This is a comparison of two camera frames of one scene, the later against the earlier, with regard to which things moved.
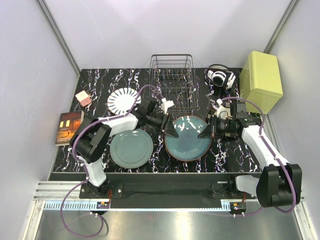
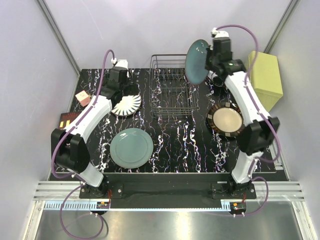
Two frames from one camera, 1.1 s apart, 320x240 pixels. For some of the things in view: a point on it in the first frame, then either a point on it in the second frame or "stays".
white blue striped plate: [121, 100] stays
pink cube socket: [84, 98] stays
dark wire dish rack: [174, 76] stays
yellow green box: [260, 81] stays
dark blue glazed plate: [188, 146] → [195, 61]
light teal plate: [131, 148] stays
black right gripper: [207, 133] → [207, 66]
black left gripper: [164, 122] → [132, 88]
